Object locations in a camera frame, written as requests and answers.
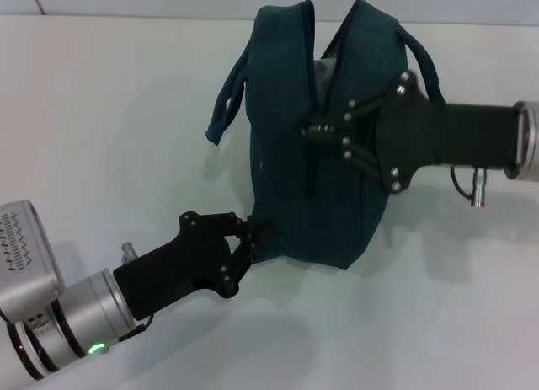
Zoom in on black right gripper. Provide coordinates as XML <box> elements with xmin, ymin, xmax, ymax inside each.
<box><xmin>301</xmin><ymin>72</ymin><xmax>523</xmax><ymax>195</ymax></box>

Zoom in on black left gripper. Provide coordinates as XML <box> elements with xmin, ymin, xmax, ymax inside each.
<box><xmin>112</xmin><ymin>211</ymin><xmax>274</xmax><ymax>322</ymax></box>

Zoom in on dark teal fabric lunch bag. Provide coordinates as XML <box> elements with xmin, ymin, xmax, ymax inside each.
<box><xmin>205</xmin><ymin>0</ymin><xmax>446</xmax><ymax>270</ymax></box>

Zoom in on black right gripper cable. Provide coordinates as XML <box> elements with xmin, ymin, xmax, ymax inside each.
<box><xmin>450</xmin><ymin>164</ymin><xmax>489</xmax><ymax>208</ymax></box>

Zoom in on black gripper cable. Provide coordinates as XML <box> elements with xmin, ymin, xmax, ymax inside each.
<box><xmin>117</xmin><ymin>313</ymin><xmax>155</xmax><ymax>343</ymax></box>
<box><xmin>450</xmin><ymin>164</ymin><xmax>489</xmax><ymax>208</ymax></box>

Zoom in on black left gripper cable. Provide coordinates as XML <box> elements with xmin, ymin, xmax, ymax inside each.
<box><xmin>117</xmin><ymin>313</ymin><xmax>155</xmax><ymax>343</ymax></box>

